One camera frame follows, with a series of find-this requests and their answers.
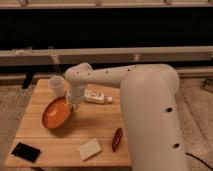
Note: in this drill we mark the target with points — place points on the white labelled bottle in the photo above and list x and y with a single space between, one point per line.
97 97

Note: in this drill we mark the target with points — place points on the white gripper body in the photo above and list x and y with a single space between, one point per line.
74 96

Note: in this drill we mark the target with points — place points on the wooden table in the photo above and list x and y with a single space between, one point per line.
60 147

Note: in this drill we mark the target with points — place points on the beige sponge block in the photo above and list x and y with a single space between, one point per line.
89 149

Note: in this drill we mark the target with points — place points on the black phone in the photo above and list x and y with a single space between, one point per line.
26 152

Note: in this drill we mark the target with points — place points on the white plastic cup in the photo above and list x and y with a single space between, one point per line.
56 83

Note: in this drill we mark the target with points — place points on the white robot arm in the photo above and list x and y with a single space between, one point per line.
147 100

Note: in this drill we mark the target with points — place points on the dark red round object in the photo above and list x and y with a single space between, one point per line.
116 139

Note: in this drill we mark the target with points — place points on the orange ceramic bowl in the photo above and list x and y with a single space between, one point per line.
56 113

